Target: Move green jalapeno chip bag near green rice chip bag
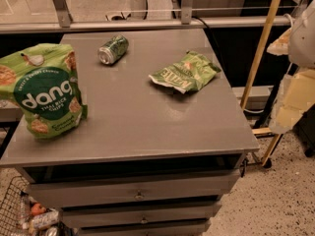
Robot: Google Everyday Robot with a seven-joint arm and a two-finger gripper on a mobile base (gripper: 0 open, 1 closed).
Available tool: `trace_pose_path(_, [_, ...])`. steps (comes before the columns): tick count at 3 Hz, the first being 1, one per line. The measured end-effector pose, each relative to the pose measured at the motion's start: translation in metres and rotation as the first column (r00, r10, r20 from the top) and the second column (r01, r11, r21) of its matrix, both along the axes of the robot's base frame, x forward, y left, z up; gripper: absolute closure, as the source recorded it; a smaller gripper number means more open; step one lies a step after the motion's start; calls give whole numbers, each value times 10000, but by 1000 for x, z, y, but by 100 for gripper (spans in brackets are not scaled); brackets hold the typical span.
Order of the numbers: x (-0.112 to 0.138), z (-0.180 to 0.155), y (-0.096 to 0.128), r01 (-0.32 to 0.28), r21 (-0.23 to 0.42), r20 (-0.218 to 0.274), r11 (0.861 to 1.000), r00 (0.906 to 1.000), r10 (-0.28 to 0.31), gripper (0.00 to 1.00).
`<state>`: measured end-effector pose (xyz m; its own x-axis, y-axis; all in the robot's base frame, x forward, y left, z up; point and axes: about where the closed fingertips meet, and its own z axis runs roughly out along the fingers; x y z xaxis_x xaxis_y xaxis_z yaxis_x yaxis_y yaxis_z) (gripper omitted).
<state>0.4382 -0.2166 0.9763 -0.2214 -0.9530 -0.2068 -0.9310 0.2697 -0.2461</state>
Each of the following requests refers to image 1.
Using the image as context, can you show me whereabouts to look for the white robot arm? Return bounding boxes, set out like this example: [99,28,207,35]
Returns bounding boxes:
[267,1,315,134]

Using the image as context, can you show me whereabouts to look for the green soda can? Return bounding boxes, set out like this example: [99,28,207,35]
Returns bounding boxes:
[97,34,129,65]

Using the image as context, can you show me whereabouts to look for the green Kettle jalapeno chip bag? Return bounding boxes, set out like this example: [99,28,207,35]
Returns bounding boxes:
[149,51,221,93]

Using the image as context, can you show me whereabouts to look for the bottom grey drawer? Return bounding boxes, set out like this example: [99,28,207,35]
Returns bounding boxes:
[79,219,210,236]

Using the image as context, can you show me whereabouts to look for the metal railing frame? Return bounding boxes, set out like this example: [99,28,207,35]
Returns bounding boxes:
[0,0,312,33]

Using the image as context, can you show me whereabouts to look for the green Dang rice chip bag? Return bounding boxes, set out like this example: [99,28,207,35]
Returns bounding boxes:
[0,43,88,139]

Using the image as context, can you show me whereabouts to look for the grey drawer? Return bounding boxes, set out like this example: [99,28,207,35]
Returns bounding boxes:
[62,201,221,228]
[79,219,210,236]
[29,170,239,207]

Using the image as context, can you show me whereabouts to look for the middle grey drawer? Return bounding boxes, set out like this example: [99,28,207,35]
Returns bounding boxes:
[62,201,221,228]

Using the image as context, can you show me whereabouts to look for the orange fruit in basket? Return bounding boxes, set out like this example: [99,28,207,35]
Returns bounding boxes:
[31,203,46,216]

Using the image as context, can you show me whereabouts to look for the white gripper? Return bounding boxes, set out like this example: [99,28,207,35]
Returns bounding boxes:
[267,29,315,134]

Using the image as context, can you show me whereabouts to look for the white packet in basket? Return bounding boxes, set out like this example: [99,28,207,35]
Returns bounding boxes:
[31,210,60,230]

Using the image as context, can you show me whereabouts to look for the top grey drawer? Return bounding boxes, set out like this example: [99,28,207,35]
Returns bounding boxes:
[29,170,239,207]

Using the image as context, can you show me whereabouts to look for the grey drawer cabinet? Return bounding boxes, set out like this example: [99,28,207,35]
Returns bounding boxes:
[0,28,261,236]

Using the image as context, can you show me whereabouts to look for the yellow wooden frame stand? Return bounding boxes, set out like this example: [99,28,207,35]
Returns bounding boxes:
[240,0,282,167]

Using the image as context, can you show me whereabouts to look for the black wire basket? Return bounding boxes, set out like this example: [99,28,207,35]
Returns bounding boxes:
[0,176,72,236]

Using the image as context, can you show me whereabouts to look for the silver can in basket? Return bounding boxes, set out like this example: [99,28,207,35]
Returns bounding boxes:
[45,226,60,236]

